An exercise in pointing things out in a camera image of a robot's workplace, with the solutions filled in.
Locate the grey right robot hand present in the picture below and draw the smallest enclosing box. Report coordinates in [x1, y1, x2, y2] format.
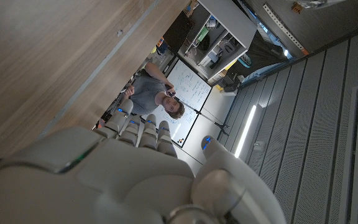
[0, 98, 287, 224]

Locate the seated person in grey shirt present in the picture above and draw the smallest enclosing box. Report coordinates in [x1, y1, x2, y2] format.
[123, 62, 186, 120]

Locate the white whiteboard with writing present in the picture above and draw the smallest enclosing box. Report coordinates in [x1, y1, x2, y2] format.
[141, 58, 213, 149]

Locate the white ceiling light strip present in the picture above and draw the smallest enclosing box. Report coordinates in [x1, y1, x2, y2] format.
[234, 105, 257, 159]

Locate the white shelf cabinet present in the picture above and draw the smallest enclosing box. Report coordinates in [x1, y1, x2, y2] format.
[177, 0, 257, 82]

